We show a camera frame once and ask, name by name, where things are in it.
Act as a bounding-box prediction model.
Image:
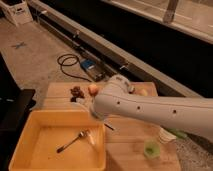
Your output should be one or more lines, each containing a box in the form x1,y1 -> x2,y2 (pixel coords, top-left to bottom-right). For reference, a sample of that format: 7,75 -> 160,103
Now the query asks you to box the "metal fork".
56,130 -> 88,153

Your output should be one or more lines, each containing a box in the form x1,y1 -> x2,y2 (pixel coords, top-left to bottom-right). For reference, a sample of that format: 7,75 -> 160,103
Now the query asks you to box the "green plastic cup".
143,140 -> 160,159

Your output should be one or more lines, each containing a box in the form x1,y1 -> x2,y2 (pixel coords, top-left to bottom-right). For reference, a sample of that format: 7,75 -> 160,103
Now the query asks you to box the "yellow plastic tray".
9,110 -> 106,171

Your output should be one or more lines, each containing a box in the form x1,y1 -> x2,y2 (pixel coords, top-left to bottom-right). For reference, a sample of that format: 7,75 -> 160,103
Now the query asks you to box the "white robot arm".
90,74 -> 213,143

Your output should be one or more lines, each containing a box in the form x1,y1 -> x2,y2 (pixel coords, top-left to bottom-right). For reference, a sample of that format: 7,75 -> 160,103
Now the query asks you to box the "orange fruit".
88,84 -> 99,97

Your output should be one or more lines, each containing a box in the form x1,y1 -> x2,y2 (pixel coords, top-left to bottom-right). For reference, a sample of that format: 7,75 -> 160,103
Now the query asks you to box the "black cable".
56,53 -> 93,83

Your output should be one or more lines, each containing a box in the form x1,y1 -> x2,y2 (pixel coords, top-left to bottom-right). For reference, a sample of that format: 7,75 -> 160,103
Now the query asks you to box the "white paper cup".
159,128 -> 176,144

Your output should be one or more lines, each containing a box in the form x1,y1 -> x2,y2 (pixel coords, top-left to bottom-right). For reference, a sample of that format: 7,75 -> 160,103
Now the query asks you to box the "blue power device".
79,58 -> 107,82

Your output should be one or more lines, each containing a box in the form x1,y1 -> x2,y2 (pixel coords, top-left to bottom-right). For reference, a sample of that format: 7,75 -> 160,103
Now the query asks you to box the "black chair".
0,53 -> 36,171

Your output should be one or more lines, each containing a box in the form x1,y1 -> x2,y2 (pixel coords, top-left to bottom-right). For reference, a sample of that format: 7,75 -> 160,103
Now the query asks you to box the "dark grape bunch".
70,86 -> 84,102

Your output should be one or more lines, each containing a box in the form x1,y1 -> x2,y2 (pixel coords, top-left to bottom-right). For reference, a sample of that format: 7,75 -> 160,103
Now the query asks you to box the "white storage box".
0,0 -> 33,27

